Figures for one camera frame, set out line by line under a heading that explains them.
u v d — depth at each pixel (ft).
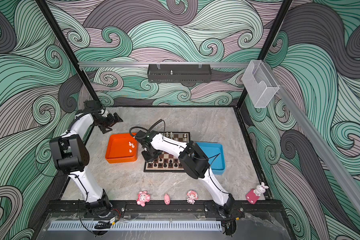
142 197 2.44
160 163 2.87
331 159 1.61
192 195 2.44
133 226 2.29
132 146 3.12
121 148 3.13
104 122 2.67
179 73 3.10
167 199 2.47
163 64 3.12
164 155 1.97
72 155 1.67
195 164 1.78
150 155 2.57
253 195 2.52
